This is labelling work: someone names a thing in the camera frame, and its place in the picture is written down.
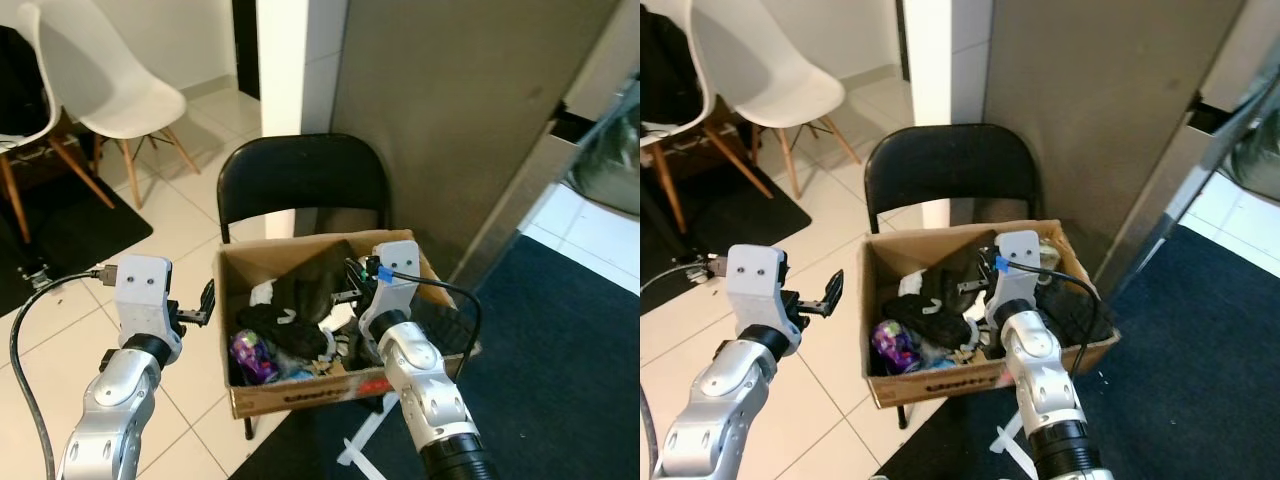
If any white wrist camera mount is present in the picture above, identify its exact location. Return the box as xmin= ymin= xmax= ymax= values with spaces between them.
xmin=726 ymin=243 xmax=792 ymax=353
xmin=357 ymin=240 xmax=420 ymax=338
xmin=112 ymin=254 xmax=174 ymax=343
xmin=989 ymin=229 xmax=1044 ymax=323

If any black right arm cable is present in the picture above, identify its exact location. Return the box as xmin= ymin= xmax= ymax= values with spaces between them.
xmin=1003 ymin=260 xmax=1103 ymax=378
xmin=378 ymin=263 xmax=485 ymax=353

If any white shell chair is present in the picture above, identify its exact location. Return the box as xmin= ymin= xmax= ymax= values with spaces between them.
xmin=17 ymin=0 xmax=202 ymax=212
xmin=0 ymin=0 xmax=117 ymax=247
xmin=640 ymin=0 xmax=777 ymax=237
xmin=689 ymin=0 xmax=864 ymax=200

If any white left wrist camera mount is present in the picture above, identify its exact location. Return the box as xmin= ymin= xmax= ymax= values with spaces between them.
xmin=726 ymin=243 xmax=792 ymax=353
xmin=112 ymin=254 xmax=174 ymax=343

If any brown cardboard box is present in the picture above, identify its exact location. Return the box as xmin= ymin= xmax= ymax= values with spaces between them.
xmin=214 ymin=231 xmax=481 ymax=420
xmin=861 ymin=219 xmax=1122 ymax=410

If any black folding chair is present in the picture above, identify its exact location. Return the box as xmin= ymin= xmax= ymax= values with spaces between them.
xmin=216 ymin=132 xmax=394 ymax=442
xmin=864 ymin=123 xmax=1045 ymax=432

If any glass door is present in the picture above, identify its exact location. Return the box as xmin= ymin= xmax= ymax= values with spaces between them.
xmin=563 ymin=78 xmax=641 ymax=218
xmin=1213 ymin=68 xmax=1280 ymax=203

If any dark blue carpet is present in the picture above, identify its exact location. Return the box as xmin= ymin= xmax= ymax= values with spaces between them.
xmin=874 ymin=224 xmax=1280 ymax=480
xmin=229 ymin=234 xmax=641 ymax=480

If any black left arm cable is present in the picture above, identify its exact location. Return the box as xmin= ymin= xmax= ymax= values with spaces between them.
xmin=640 ymin=254 xmax=732 ymax=480
xmin=9 ymin=264 xmax=120 ymax=480

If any grey metal cabinet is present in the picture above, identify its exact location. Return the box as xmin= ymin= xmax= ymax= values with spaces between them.
xmin=329 ymin=0 xmax=627 ymax=283
xmin=982 ymin=0 xmax=1247 ymax=273

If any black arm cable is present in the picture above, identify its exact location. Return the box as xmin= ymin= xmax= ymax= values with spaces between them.
xmin=378 ymin=263 xmax=485 ymax=353
xmin=9 ymin=264 xmax=120 ymax=480
xmin=640 ymin=254 xmax=732 ymax=480
xmin=1003 ymin=260 xmax=1103 ymax=378

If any small black floor mat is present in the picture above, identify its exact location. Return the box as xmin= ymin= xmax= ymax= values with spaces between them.
xmin=0 ymin=173 xmax=155 ymax=318
xmin=640 ymin=163 xmax=814 ymax=268

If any black cloth trash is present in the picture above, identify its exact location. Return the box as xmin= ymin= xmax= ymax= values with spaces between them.
xmin=884 ymin=231 xmax=1002 ymax=348
xmin=236 ymin=239 xmax=362 ymax=362

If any black keyboard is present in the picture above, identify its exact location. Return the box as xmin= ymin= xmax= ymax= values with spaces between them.
xmin=1039 ymin=279 xmax=1112 ymax=348
xmin=424 ymin=289 xmax=473 ymax=353

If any white plastic strip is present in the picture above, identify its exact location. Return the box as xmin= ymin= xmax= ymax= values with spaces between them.
xmin=336 ymin=394 xmax=402 ymax=469
xmin=989 ymin=409 xmax=1042 ymax=480

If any black clothing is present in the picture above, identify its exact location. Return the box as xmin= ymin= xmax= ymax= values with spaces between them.
xmin=0 ymin=24 xmax=53 ymax=138
xmin=640 ymin=4 xmax=714 ymax=128

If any purple shiny wrapper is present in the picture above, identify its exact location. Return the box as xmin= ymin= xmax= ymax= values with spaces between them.
xmin=869 ymin=319 xmax=922 ymax=377
xmin=229 ymin=329 xmax=282 ymax=387

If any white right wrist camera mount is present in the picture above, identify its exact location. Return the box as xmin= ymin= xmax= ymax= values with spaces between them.
xmin=357 ymin=240 xmax=420 ymax=338
xmin=989 ymin=229 xmax=1044 ymax=323

